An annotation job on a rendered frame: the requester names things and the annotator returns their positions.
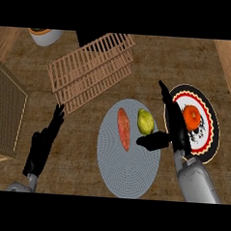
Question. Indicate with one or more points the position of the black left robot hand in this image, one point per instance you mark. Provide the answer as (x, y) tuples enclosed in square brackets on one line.
[(41, 145)]

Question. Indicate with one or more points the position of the yellow-green pear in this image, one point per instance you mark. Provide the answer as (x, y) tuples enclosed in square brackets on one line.
[(145, 121)]

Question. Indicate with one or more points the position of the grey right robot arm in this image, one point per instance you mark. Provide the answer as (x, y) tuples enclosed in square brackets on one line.
[(194, 180)]

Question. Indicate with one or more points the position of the black red white plate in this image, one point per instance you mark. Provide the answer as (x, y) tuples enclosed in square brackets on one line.
[(207, 126)]

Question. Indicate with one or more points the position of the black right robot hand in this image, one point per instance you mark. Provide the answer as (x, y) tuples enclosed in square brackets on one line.
[(173, 124)]

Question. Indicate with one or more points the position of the woven wicker basket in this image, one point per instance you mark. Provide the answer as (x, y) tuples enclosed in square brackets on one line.
[(6, 114)]

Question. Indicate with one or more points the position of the orange fruit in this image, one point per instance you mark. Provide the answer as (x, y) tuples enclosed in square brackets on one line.
[(191, 117)]

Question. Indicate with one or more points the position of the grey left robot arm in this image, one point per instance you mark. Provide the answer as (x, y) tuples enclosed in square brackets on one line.
[(24, 184)]

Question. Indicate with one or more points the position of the orange sweet potato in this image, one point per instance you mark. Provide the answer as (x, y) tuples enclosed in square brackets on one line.
[(123, 129)]

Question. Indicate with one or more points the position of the brown tiered shelf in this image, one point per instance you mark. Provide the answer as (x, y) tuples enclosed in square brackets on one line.
[(91, 67)]

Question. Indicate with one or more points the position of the round grey placemat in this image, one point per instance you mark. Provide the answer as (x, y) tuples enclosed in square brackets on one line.
[(127, 166)]

